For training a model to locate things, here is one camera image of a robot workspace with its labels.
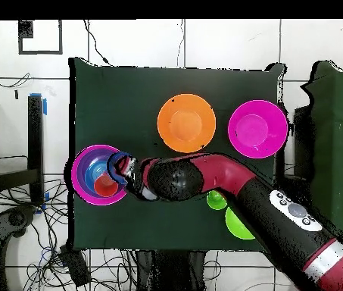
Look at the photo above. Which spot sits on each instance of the green plastic bowl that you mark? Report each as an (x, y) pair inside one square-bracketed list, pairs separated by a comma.
[(236, 225)]

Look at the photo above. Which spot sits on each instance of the dark blue bowl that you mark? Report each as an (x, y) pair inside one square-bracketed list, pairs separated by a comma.
[(113, 159)]

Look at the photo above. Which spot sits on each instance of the purple plastic bowl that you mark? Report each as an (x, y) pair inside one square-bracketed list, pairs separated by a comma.
[(81, 172)]

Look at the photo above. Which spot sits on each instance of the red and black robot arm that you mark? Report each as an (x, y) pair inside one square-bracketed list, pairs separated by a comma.
[(225, 172)]

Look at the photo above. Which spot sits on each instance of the dark green tablecloth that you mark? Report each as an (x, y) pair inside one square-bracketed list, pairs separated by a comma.
[(122, 100)]

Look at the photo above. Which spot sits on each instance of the orange plastic bowl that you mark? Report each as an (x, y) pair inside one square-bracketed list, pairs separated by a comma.
[(186, 124)]

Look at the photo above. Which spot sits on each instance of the translucent blue bowl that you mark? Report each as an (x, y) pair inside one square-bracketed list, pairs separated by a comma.
[(94, 169)]

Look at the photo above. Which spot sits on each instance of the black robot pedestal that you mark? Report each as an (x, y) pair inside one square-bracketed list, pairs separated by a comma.
[(171, 272)]

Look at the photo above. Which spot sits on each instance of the black stand with blue tape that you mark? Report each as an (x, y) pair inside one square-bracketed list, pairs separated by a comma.
[(35, 136)]

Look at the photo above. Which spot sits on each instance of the green plastic cup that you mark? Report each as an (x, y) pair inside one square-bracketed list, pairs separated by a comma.
[(215, 201)]

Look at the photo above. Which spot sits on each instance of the pink plastic bowl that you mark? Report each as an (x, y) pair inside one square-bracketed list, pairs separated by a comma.
[(74, 178), (256, 127)]

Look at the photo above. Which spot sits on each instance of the orange-red plastic cup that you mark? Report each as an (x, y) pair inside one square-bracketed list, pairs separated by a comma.
[(106, 186)]

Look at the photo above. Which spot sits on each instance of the black square floor frame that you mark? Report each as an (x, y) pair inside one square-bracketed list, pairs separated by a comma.
[(25, 30)]

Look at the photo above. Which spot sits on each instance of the black power adapter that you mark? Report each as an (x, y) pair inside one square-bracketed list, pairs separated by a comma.
[(75, 266)]

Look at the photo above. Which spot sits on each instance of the black pedestal foot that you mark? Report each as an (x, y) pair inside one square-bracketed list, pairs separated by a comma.
[(16, 218)]

